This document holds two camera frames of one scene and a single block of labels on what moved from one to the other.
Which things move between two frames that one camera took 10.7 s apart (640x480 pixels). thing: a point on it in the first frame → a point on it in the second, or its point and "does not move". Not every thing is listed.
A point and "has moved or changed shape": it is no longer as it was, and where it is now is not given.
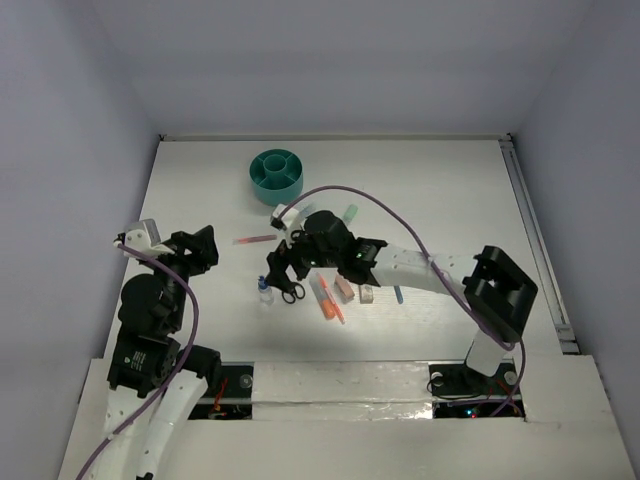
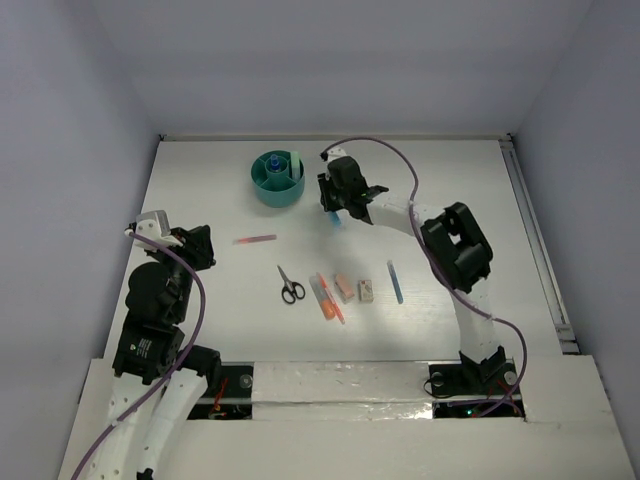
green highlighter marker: x=350 y=213 has moved or changed shape
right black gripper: x=289 y=250 → x=327 y=182
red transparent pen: x=236 y=241 does not move
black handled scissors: x=294 y=293 does not move
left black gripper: x=185 y=245 does not move
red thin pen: x=331 y=298 does not move
